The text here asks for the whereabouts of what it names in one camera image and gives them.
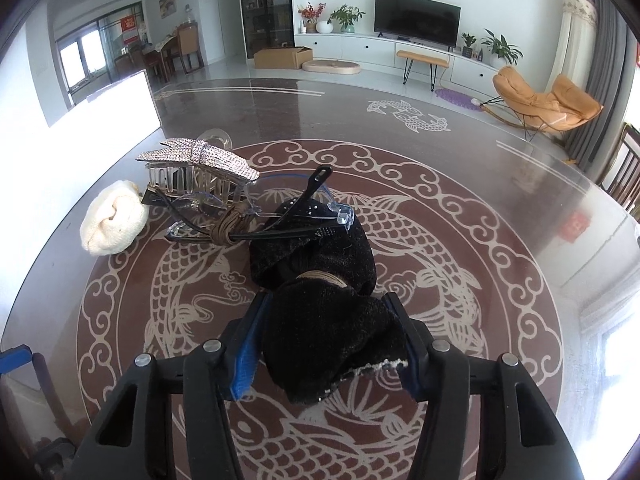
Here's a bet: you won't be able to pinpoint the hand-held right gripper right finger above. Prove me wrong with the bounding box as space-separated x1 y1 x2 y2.
382 291 586 480

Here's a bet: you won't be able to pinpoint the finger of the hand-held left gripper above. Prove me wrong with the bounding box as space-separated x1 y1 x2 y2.
0 342 57 396

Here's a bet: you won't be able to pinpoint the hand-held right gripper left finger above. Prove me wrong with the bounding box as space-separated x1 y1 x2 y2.
75 290 273 480

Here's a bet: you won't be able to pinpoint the black velvet bow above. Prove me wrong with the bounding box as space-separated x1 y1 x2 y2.
248 199 410 406

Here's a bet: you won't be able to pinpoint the brown cord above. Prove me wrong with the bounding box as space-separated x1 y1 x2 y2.
207 200 261 246

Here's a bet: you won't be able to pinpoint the clear safety glasses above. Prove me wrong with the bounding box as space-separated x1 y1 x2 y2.
165 165 356 243

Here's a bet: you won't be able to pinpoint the white cloth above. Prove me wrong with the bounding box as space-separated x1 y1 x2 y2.
80 180 150 257

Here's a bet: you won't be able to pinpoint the rhinestone starfish hair claw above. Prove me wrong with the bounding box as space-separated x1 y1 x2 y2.
136 127 261 206

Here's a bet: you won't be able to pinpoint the white cardboard box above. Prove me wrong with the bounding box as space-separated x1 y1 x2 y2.
0 69 162 336

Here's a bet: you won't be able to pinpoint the purple floor mat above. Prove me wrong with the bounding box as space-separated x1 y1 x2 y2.
434 87 483 110

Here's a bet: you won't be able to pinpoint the orange lounge chair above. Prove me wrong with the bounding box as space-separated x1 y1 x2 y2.
480 66 603 143

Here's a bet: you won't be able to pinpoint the dark wooden slatted chair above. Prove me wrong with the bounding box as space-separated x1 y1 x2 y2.
597 122 640 211

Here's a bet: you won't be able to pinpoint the brown cardboard floor box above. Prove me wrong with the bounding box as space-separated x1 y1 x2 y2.
253 46 314 70

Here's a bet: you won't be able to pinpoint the beige oval floor pad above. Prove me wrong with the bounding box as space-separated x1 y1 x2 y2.
301 59 362 77

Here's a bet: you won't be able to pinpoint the bright window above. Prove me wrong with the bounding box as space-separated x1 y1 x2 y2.
57 30 108 93

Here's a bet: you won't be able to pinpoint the wooden bench with hairpin legs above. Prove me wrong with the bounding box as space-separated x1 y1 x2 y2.
396 50 449 92

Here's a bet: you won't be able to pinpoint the wooden dining table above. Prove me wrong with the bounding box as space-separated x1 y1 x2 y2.
142 37 178 83

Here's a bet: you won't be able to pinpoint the wooden dining chair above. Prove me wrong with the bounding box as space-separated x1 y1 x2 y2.
176 22 206 75

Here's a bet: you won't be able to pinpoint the white television cabinet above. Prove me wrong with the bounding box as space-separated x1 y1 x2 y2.
294 32 506 93

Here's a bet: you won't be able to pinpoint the large potted plant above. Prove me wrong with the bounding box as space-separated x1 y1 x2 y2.
481 29 523 67

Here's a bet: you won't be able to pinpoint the grey curtain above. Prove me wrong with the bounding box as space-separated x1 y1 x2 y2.
565 0 631 181

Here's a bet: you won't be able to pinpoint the black television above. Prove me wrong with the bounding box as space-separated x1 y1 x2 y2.
374 0 462 51

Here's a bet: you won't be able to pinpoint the dark glass display cabinet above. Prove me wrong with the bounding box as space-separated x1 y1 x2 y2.
237 0 293 61

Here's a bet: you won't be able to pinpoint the red flowers in vase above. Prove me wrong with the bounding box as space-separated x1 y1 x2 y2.
297 2 326 34

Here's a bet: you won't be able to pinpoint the potted plant in teal pot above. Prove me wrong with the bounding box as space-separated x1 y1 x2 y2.
327 4 366 34

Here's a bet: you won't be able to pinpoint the covered standing air conditioner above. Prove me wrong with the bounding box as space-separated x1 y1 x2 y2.
545 0 598 93

